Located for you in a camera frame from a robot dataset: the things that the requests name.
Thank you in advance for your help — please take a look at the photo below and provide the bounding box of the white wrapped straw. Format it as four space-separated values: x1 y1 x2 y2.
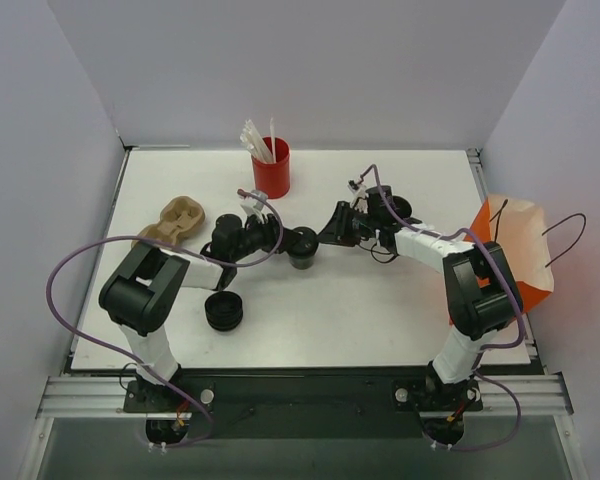
269 117 277 164

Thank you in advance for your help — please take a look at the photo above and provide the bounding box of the orange paper bag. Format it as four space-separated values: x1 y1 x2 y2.
471 194 558 313

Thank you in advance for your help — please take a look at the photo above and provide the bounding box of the aluminium frame rail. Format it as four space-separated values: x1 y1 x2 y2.
36 375 573 420

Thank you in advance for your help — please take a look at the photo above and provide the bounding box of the red cylindrical straw holder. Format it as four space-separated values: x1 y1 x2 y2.
251 137 291 199

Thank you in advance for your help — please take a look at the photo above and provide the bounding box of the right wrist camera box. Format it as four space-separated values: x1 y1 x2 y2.
348 177 368 213

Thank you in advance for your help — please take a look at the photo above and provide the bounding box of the black paper coffee cup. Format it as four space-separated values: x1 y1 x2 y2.
289 255 315 270

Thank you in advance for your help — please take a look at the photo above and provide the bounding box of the brown cardboard cup carrier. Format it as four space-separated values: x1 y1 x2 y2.
138 196 206 246

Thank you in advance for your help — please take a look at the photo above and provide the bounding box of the stack of black lids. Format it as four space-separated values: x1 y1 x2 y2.
204 291 243 332

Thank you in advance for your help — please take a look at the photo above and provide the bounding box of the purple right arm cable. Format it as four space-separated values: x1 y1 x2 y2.
362 163 526 451

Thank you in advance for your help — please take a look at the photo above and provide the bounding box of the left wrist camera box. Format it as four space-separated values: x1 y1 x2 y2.
238 189 268 223

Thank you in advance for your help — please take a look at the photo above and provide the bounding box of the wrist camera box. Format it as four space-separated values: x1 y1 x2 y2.
238 189 268 223
348 177 368 213

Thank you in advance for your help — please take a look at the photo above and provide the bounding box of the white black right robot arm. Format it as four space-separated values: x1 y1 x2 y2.
318 182 523 408

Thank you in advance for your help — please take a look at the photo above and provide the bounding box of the black cup lid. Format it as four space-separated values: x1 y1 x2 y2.
287 226 319 256

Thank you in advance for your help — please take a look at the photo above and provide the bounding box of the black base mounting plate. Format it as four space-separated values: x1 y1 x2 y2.
123 366 482 445

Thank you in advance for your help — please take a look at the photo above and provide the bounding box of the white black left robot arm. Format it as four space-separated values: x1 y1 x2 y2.
99 214 319 411

